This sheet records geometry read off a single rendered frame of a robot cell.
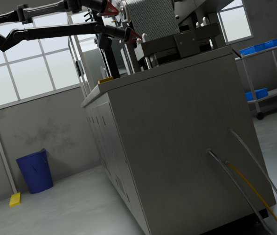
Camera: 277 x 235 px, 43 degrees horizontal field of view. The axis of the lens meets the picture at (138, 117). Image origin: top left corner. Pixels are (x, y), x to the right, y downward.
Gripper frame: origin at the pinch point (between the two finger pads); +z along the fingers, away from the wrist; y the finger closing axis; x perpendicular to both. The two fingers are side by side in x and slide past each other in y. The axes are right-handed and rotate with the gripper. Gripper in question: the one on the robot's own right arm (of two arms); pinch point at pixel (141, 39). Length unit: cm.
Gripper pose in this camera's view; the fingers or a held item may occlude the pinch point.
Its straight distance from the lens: 187.5
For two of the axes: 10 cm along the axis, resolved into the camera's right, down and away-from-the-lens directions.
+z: 9.6, 2.1, 1.9
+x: 2.1, -9.8, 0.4
